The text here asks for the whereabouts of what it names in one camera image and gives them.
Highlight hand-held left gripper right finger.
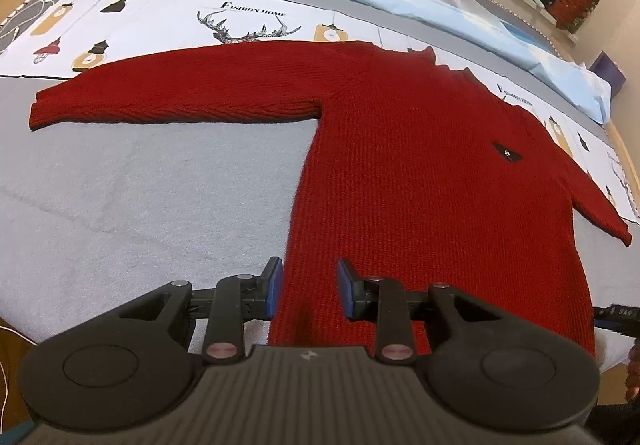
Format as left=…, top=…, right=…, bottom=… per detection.
left=337, top=258, right=501, bottom=367

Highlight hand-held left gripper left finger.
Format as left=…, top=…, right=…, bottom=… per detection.
left=117, top=256, right=284, bottom=367

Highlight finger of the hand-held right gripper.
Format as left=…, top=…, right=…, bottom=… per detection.
left=592, top=304, right=640, bottom=338

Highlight red knit sweater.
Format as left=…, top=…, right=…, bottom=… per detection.
left=30, top=41, right=634, bottom=361

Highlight grey bed sheet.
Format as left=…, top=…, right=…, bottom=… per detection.
left=0, top=0, right=633, bottom=371

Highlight purple box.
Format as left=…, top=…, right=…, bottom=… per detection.
left=590, top=51, right=627, bottom=98

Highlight white printed bed sheet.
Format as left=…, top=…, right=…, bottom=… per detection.
left=0, top=0, right=640, bottom=226

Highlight dark red bag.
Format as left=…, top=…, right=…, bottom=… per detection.
left=550, top=0, right=603, bottom=33

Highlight white cable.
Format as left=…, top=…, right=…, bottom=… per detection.
left=0, top=0, right=55, bottom=53

